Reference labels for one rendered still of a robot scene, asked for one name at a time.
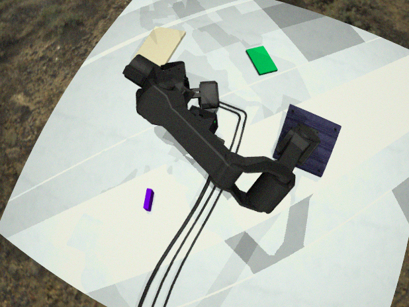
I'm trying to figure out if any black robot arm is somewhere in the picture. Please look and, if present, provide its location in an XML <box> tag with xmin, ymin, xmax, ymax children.
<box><xmin>122</xmin><ymin>54</ymin><xmax>320</xmax><ymax>214</ymax></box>

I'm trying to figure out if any green flat rectangular block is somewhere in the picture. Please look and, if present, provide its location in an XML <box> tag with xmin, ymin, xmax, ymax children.
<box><xmin>246</xmin><ymin>46</ymin><xmax>278</xmax><ymax>75</ymax></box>

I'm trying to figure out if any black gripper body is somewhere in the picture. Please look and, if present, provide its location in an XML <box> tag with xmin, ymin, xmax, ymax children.
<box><xmin>136</xmin><ymin>81</ymin><xmax>220</xmax><ymax>109</ymax></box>

